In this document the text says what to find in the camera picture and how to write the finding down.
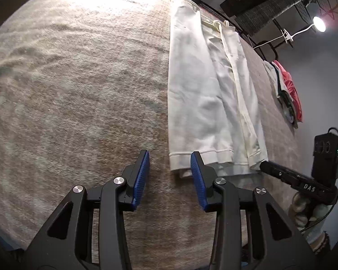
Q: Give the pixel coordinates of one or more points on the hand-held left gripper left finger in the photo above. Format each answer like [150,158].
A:
[140,178]

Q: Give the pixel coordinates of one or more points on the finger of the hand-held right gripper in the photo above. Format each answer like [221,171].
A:
[271,169]

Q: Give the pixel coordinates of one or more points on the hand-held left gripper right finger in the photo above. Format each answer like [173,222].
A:
[197,180]

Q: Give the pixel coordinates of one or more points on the white pants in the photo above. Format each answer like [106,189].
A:
[197,90]

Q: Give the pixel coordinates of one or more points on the person's right forearm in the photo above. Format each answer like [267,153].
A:
[317,239]

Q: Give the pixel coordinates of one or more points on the stack of coloured clothes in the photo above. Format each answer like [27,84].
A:
[291,90]

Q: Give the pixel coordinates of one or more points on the person's right hand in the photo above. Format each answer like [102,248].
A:
[300,208]

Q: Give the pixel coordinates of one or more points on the green folded garment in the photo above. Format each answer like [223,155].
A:
[290,114]

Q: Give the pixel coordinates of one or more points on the white folded garment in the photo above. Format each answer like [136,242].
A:
[269,71]

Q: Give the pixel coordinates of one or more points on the beige blanket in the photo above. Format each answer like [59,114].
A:
[73,90]

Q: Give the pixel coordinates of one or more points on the white clip lamp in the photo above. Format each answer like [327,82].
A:
[318,24]

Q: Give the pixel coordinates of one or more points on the grey woven cloth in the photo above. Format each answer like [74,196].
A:
[270,8]

